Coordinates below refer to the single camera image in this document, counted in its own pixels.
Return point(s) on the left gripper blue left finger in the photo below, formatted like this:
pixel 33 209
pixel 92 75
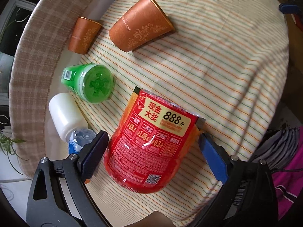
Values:
pixel 46 204

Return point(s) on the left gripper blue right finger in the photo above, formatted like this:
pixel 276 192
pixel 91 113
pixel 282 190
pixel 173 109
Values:
pixel 247 196

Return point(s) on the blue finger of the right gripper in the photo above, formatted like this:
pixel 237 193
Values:
pixel 287 8

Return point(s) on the red labelled plastic cup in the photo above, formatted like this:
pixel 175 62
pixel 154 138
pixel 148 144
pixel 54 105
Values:
pixel 150 142

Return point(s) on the green plastic cup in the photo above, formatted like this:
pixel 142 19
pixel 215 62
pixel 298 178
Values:
pixel 92 83

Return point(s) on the large brown paper cup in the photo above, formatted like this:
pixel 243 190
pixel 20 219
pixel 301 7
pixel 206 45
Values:
pixel 142 23

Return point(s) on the small brown paper cup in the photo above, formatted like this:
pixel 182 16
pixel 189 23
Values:
pixel 83 34

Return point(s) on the magenta and grey clothing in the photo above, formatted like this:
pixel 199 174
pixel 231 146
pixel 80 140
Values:
pixel 282 150

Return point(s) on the spider plant in green pot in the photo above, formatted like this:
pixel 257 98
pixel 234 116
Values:
pixel 7 147

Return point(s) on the beige checkered sill cloth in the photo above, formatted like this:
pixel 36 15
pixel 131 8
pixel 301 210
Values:
pixel 37 55

